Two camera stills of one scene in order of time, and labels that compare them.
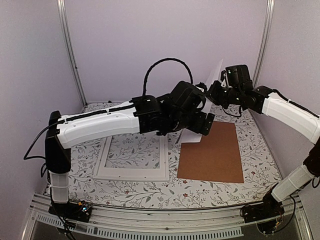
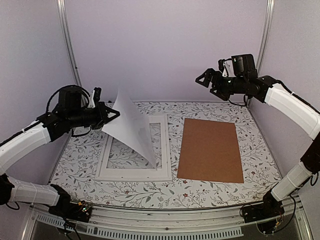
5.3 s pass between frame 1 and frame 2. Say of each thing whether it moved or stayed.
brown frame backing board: stayed
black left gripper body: moved
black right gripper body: moved
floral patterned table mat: stayed
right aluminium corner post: stayed
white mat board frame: moved
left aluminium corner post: stayed
